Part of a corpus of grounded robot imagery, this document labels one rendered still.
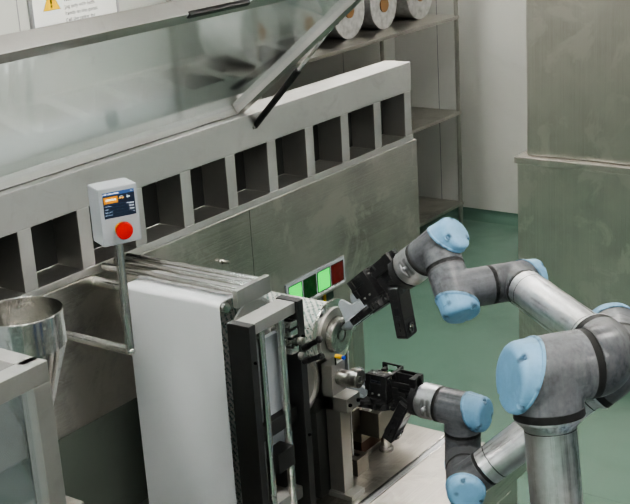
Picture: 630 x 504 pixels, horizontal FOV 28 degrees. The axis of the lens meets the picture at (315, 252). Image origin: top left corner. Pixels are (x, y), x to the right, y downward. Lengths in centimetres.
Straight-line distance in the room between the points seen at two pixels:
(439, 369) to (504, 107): 233
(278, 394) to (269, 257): 69
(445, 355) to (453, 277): 335
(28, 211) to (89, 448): 53
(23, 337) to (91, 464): 64
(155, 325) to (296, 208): 71
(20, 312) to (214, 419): 46
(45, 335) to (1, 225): 36
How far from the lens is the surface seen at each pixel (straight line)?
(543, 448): 205
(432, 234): 239
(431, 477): 279
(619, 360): 205
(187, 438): 249
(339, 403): 261
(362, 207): 327
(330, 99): 311
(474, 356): 569
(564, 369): 201
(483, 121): 754
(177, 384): 245
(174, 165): 267
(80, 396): 256
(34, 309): 217
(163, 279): 243
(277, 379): 232
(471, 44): 749
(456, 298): 234
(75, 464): 260
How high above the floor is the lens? 223
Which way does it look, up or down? 18 degrees down
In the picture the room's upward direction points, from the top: 4 degrees counter-clockwise
